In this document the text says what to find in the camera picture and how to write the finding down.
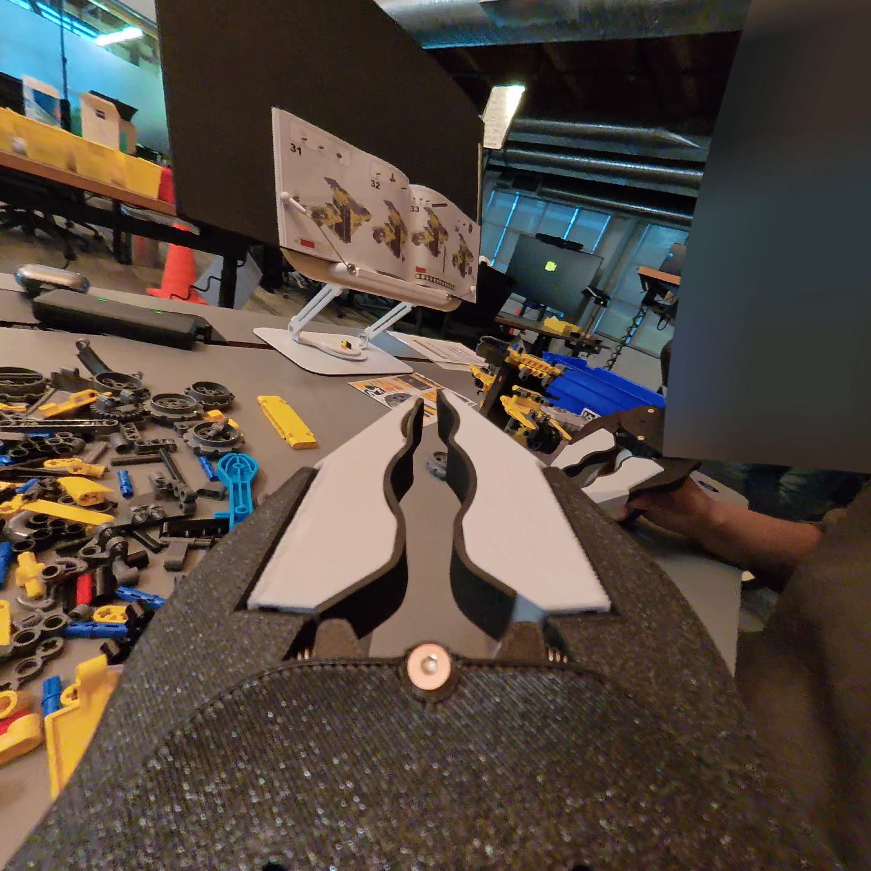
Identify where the wooden background table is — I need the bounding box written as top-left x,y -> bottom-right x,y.
0,150 -> 201,266

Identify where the yellow ribbed toy panel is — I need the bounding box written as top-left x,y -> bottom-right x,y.
257,395 -> 318,450

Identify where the row of yellow bins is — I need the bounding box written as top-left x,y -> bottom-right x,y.
0,109 -> 164,198

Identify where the pile of toy building parts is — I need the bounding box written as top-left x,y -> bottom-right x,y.
0,337 -> 235,800

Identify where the yellow black sticker sheet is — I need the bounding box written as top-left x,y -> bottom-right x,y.
348,371 -> 477,419

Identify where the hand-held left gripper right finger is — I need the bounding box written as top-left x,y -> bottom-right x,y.
435,390 -> 612,642

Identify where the white light panel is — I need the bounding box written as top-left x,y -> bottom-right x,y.
482,83 -> 526,149

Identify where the yellow black toy vehicle model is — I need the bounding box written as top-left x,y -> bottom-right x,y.
471,335 -> 593,453

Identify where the light blue toy piece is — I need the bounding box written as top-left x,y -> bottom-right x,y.
216,452 -> 260,533

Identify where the large black board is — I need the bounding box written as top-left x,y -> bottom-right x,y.
155,0 -> 485,249

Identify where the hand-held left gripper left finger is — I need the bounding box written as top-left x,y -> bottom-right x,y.
246,396 -> 426,641

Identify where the black power brick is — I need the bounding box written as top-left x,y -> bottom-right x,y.
30,289 -> 225,351

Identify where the person's right hand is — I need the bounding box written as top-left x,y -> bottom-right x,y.
619,476 -> 726,545

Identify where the white cardboard box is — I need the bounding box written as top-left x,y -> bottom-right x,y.
80,92 -> 137,154
20,75 -> 62,127

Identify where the orange traffic cone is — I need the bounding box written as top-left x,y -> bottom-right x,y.
146,241 -> 208,305

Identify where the grey oval device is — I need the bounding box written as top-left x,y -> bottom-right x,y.
15,264 -> 91,297

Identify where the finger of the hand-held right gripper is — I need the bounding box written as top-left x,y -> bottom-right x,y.
588,456 -> 665,519
550,429 -> 620,488

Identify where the white book stand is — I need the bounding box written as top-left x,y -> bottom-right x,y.
253,191 -> 464,375

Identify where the building instruction booklet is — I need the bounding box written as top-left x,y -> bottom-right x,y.
272,107 -> 480,303

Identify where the blue plastic bin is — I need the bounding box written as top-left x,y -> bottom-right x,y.
541,350 -> 666,426

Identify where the dark workbench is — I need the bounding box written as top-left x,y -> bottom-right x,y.
495,314 -> 603,358

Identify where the person's right forearm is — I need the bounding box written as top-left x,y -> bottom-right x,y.
708,500 -> 827,593

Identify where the black monitor on stand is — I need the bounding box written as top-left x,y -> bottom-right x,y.
507,233 -> 605,321

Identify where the white printed paper sheet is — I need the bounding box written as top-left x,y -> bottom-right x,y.
391,331 -> 487,372

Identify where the dark toothed toy wheel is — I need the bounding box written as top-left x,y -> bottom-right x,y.
176,418 -> 246,457

